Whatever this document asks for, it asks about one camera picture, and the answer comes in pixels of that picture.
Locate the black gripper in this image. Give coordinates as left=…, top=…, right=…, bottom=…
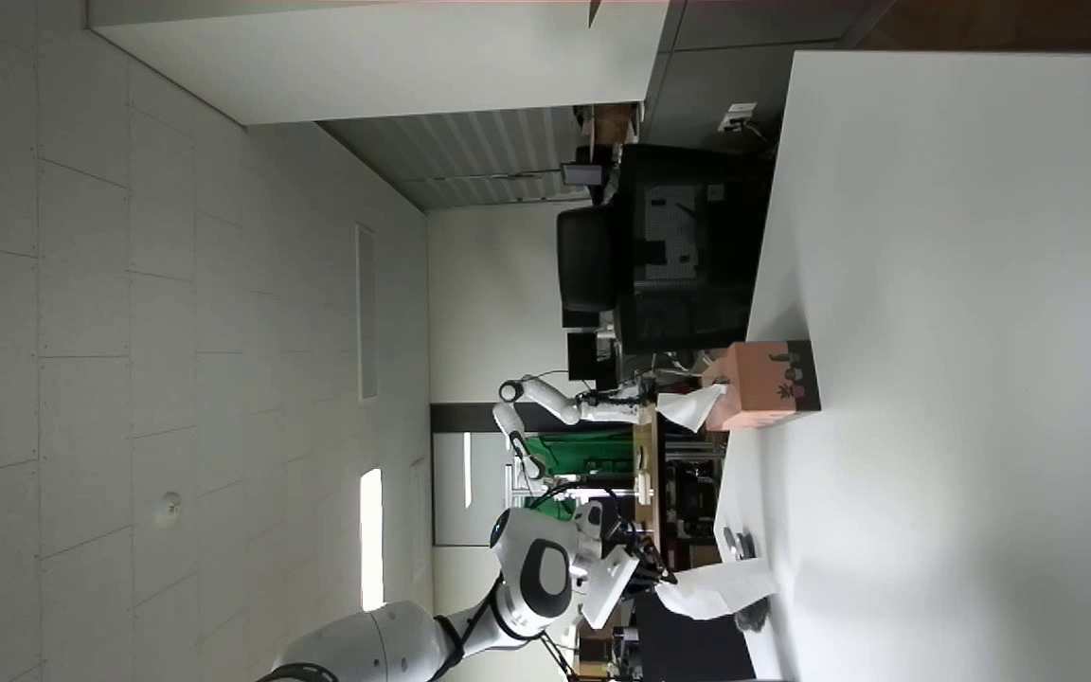
left=610, top=539, right=680, bottom=595

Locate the white tissue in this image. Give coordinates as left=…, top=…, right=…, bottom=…
left=655, top=561, right=777, bottom=619

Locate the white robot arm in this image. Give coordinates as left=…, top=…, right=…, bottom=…
left=259, top=506, right=676, bottom=682

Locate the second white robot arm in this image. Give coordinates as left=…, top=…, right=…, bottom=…
left=494, top=374, right=645, bottom=481

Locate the pink black tissue box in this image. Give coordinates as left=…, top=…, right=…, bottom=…
left=705, top=342, right=823, bottom=430

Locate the black monitor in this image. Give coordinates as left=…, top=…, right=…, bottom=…
left=557, top=142, right=768, bottom=350

